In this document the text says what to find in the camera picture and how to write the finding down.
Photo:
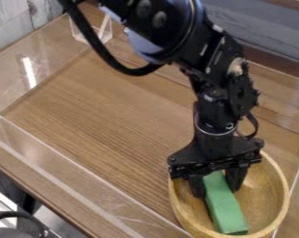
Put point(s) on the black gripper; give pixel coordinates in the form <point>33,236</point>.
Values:
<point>212,151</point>

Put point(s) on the green rectangular block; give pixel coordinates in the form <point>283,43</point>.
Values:
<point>223,206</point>

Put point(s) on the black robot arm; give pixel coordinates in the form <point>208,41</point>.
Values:
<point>171,32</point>

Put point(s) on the brown wooden bowl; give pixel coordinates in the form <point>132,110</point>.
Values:
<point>263,198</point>

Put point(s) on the clear acrylic front wall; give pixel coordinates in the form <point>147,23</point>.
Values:
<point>87,200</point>

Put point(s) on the black metal frame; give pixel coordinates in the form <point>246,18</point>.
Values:
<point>25,218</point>

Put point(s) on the clear acrylic corner bracket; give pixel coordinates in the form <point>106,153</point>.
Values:
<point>103,28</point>

